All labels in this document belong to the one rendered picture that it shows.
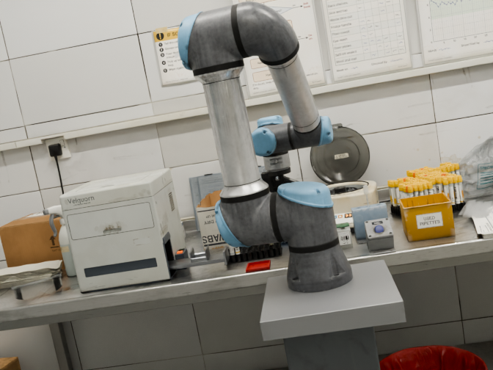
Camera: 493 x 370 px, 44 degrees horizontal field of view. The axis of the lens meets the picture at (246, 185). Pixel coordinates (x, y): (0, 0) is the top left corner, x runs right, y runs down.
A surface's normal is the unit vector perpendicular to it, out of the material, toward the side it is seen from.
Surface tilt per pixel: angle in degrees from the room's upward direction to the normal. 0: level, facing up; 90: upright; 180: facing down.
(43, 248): 91
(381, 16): 93
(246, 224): 90
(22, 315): 90
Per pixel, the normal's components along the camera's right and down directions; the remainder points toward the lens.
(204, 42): -0.24, 0.23
